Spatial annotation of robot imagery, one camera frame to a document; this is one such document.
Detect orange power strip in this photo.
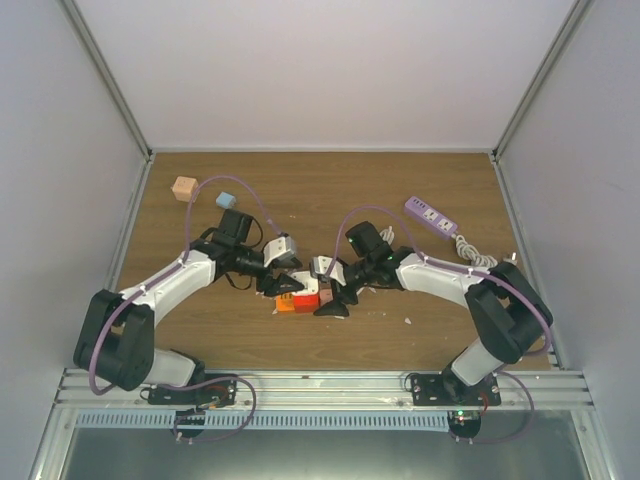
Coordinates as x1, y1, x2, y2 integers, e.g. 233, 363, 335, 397
275, 293, 295, 313

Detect light blue usb charger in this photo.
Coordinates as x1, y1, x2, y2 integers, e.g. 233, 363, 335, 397
216, 192, 237, 209

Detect purple power strip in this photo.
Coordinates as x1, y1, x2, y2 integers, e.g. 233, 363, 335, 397
404, 196, 458, 239

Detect white purple strip cable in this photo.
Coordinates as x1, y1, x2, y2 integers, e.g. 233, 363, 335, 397
452, 232, 519, 269

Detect peach cube power adapter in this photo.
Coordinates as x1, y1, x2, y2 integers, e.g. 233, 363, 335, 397
171, 176, 199, 203

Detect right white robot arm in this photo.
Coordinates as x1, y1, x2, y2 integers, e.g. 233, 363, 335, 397
310, 222, 553, 405

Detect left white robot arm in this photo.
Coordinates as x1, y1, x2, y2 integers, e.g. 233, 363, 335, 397
73, 210, 304, 404

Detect pink plug adapter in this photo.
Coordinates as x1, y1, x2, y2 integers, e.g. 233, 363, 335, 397
318, 283, 333, 306

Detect red plug adapter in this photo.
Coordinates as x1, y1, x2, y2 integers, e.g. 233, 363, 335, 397
293, 293, 320, 314

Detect white square plug adapter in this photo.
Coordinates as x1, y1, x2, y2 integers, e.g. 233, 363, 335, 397
289, 271, 320, 296

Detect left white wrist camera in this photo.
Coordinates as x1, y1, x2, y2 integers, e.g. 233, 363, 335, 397
262, 235, 302, 269

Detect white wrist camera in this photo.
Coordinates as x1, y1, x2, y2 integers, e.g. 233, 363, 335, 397
309, 256, 346, 286
262, 235, 302, 269

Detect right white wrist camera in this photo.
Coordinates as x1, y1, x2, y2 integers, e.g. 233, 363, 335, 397
309, 256, 346, 286

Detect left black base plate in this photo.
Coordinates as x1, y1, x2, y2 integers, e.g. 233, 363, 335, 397
140, 373, 238, 409

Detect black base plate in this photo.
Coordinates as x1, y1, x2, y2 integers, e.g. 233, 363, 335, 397
140, 373, 238, 409
403, 372, 502, 407

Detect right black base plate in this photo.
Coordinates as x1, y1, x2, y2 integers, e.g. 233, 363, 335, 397
403, 372, 502, 407

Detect grey slotted cable duct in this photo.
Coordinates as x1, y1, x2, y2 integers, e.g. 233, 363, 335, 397
76, 409, 449, 432

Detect aluminium front rail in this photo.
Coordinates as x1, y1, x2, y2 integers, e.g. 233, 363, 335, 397
54, 369, 594, 411

